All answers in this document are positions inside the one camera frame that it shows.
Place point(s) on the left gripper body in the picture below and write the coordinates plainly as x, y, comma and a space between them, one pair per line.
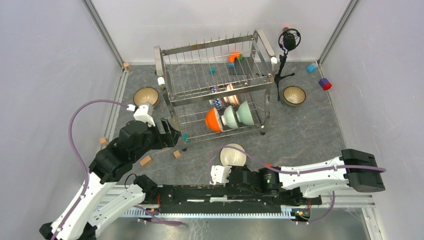
165, 140

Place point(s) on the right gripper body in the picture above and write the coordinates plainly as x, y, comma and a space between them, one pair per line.
239, 168

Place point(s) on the blue rimmed small bowl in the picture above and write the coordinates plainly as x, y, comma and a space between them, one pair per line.
232, 157

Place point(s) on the white bowl with orange rim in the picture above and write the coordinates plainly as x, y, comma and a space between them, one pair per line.
212, 120

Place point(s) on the copper bowl with floral motif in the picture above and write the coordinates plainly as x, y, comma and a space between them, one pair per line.
146, 95

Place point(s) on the dark bowl with lattice band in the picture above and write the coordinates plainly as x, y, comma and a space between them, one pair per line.
294, 95

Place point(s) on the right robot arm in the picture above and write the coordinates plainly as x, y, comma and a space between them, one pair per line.
352, 169

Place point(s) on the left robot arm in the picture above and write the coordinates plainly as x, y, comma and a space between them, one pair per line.
82, 220

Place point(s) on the steel two-tier dish rack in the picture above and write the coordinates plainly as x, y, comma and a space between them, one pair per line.
190, 91

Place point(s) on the small teal block behind rack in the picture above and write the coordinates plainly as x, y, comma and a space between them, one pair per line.
212, 70

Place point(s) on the small wooden cube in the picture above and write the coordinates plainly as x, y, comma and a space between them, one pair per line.
177, 154

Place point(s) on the long wooden block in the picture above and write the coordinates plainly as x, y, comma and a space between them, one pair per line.
145, 161

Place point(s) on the celadon green rear bowl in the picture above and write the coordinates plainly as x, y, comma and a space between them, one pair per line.
229, 119

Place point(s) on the celadon green bowl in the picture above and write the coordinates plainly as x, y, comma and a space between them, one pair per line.
229, 119
244, 114

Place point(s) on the celadon green front bowl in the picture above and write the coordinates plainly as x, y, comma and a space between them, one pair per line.
244, 114

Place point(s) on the wooden cube at left edge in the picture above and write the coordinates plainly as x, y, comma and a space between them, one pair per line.
103, 141

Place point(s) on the orange arch block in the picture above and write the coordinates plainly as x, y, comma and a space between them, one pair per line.
233, 56

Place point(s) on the grey building baseplate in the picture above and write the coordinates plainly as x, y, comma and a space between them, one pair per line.
239, 67

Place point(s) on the purple and red block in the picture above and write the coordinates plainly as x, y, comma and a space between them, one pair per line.
325, 84

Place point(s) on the light blue block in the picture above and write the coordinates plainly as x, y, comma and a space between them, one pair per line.
311, 68

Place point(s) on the black microphone on tripod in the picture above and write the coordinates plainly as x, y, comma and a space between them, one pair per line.
288, 40

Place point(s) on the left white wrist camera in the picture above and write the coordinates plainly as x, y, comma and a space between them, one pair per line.
143, 113

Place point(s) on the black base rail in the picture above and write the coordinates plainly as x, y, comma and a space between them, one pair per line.
218, 199

